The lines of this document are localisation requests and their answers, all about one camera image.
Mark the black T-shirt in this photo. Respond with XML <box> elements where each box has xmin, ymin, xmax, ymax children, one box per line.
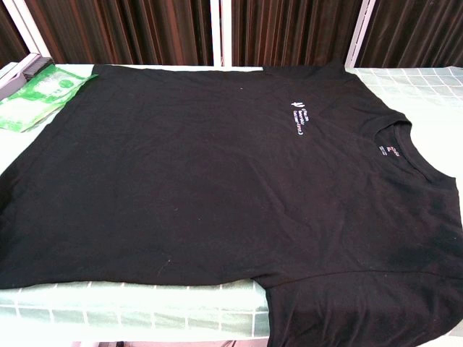
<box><xmin>0</xmin><ymin>57</ymin><xmax>463</xmax><ymax>347</ymax></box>

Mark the dark pleated curtain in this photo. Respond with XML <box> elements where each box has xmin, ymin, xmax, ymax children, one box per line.
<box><xmin>357</xmin><ymin>0</ymin><xmax>463</xmax><ymax>69</ymax></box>
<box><xmin>230</xmin><ymin>0</ymin><xmax>363</xmax><ymax>68</ymax></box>
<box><xmin>25</xmin><ymin>0</ymin><xmax>214</xmax><ymax>67</ymax></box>
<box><xmin>0</xmin><ymin>0</ymin><xmax>29</xmax><ymax>69</ymax></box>

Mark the green white checkered tablecloth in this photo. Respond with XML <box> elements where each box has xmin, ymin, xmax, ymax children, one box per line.
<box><xmin>0</xmin><ymin>63</ymin><xmax>463</xmax><ymax>344</ymax></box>

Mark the green plastic package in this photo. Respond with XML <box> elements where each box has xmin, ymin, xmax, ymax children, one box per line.
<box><xmin>0</xmin><ymin>64</ymin><xmax>99</xmax><ymax>132</ymax></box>

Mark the white screen frame post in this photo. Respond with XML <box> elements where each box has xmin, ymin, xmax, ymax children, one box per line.
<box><xmin>343</xmin><ymin>0</ymin><xmax>378</xmax><ymax>69</ymax></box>
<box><xmin>7</xmin><ymin>0</ymin><xmax>52</xmax><ymax>61</ymax></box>
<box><xmin>211</xmin><ymin>0</ymin><xmax>233</xmax><ymax>68</ymax></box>

